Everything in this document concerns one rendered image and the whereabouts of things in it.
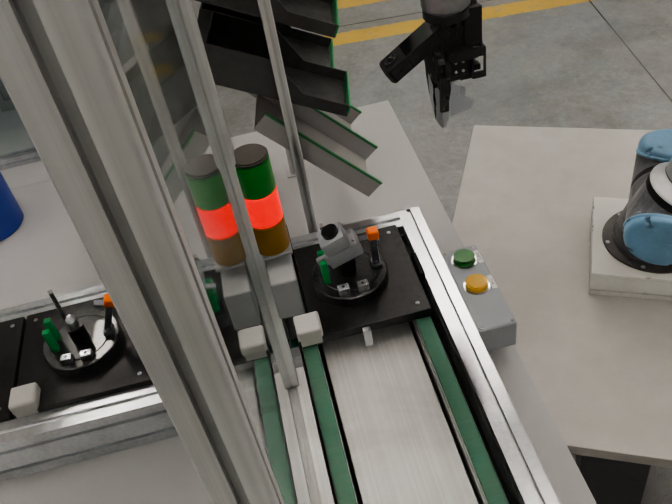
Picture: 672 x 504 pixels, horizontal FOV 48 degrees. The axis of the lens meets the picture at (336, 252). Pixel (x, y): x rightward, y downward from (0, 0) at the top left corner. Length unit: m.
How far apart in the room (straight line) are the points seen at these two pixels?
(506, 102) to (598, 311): 2.26
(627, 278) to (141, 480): 0.94
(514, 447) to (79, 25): 1.02
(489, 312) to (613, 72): 2.66
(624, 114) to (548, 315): 2.20
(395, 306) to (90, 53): 1.13
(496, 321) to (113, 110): 1.12
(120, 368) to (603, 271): 0.89
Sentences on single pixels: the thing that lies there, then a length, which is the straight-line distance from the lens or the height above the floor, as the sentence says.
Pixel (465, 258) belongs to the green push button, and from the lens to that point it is 1.41.
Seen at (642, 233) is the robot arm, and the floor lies 1.10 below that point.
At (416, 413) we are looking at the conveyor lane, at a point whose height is 0.92.
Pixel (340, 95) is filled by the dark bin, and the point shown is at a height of 1.19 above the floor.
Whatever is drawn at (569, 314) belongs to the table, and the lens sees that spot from 1.47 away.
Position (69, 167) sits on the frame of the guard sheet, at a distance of 0.25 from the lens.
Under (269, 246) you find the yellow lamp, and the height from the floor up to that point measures 1.28.
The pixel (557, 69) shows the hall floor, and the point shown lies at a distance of 3.89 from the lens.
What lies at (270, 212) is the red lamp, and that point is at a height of 1.33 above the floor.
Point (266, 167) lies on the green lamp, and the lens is 0.95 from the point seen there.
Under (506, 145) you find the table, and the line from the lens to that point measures 1.88.
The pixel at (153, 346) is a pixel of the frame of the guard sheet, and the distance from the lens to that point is 0.31.
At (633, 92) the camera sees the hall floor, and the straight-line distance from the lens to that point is 3.73.
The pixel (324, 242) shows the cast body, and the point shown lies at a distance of 1.30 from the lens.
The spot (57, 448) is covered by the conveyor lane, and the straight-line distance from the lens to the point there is 1.40.
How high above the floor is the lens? 1.95
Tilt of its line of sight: 42 degrees down
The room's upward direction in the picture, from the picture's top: 11 degrees counter-clockwise
